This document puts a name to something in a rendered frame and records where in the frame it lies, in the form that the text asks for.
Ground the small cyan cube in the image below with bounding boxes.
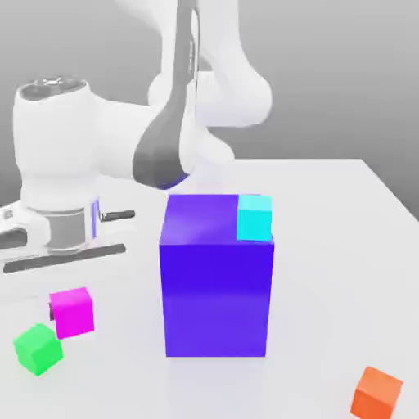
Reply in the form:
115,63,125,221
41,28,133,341
235,194,274,243

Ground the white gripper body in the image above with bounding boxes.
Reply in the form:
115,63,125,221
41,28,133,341
0,242,128,289

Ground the small orange cube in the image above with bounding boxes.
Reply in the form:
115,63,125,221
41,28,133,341
349,365,404,419

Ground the small magenta cube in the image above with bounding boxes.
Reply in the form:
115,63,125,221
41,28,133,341
48,286,96,340

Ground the small green cube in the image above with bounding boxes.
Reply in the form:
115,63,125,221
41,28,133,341
12,322,65,377

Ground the large purple box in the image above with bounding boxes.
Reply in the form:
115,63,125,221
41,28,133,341
158,193,275,358

